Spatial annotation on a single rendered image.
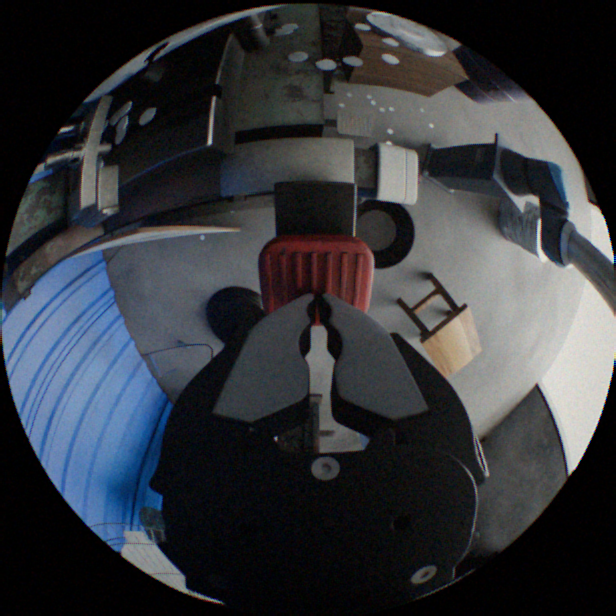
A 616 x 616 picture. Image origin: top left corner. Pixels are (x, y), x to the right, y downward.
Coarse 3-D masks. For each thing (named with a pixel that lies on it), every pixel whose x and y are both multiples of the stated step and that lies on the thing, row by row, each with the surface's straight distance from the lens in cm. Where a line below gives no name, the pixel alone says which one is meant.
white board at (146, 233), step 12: (144, 228) 41; (156, 228) 43; (168, 228) 46; (180, 228) 50; (192, 228) 55; (204, 228) 61; (216, 228) 68; (228, 228) 78; (108, 240) 49; (120, 240) 52; (132, 240) 68; (144, 240) 96; (84, 252) 70
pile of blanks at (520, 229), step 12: (504, 204) 133; (528, 204) 128; (504, 216) 130; (516, 216) 125; (528, 216) 121; (504, 228) 132; (516, 228) 125; (528, 228) 119; (516, 240) 130; (528, 240) 121; (528, 252) 133
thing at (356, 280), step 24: (288, 240) 12; (312, 240) 12; (336, 240) 12; (360, 240) 13; (264, 264) 13; (288, 264) 12; (312, 264) 12; (336, 264) 12; (360, 264) 12; (264, 288) 13; (288, 288) 13; (312, 288) 13; (336, 288) 13; (360, 288) 13
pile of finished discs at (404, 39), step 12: (372, 24) 89; (384, 24) 93; (396, 24) 96; (408, 24) 104; (384, 36) 88; (396, 36) 87; (408, 36) 91; (420, 36) 95; (432, 36) 104; (420, 48) 87; (432, 48) 92; (444, 48) 99
